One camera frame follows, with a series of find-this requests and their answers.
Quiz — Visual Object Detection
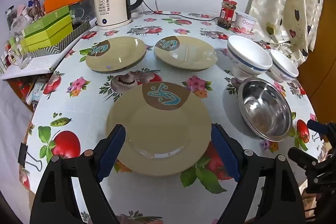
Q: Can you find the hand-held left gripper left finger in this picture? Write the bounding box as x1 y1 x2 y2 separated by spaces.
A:
29 124 127 224

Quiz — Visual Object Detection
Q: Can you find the zigzag patterned box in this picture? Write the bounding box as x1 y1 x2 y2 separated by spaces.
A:
28 20 91 58

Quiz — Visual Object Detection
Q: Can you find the cluster of small glass jars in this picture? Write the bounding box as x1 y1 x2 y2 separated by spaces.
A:
3 5 28 56

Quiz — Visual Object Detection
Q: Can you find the cream curtain heart print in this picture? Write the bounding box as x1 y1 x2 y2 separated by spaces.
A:
248 0 326 52

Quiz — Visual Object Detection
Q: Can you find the white green wipes packet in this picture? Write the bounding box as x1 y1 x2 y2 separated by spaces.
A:
25 81 48 104

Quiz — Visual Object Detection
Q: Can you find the brown wooden panel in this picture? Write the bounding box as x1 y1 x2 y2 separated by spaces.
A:
297 0 336 125

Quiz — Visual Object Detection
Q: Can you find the beige plate brown blue motif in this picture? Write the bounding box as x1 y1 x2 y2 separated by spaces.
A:
86 36 146 73
154 35 218 71
106 81 213 177

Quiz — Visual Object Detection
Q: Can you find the clear glass mug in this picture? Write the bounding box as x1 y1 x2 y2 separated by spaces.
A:
8 49 32 69

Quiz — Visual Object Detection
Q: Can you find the white yogurt tub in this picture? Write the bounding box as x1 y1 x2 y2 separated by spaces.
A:
235 11 258 34

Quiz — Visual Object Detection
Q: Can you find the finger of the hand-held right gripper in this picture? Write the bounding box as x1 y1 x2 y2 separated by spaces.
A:
287 147 324 174
307 120 336 140

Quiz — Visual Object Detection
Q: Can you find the stainless steel bowl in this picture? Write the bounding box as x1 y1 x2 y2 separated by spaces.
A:
238 77 293 142

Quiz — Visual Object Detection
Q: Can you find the chili sauce jar red lid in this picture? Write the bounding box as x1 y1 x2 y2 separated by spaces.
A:
217 0 237 29

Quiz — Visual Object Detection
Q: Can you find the floral vegetable printed tablecloth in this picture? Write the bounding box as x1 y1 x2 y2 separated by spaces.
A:
25 10 318 224

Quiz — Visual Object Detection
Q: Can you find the dark green flat box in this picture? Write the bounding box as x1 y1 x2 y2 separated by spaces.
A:
22 5 72 37

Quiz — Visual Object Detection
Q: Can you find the black binder clip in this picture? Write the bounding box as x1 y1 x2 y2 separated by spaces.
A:
18 143 42 172

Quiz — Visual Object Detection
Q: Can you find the white bowl blue stripe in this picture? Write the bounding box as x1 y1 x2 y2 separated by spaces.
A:
268 49 300 83
226 35 273 81

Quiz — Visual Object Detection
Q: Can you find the black power cable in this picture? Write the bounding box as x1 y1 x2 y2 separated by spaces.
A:
142 1 220 22

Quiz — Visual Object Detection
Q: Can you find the lime green flat box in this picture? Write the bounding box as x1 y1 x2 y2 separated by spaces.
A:
25 28 75 52
20 20 73 43

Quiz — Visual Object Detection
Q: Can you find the white side shelf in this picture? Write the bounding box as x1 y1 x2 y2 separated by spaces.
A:
0 17 98 80

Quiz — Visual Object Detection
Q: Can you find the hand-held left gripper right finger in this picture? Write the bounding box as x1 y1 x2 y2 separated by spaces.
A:
211 123 307 224

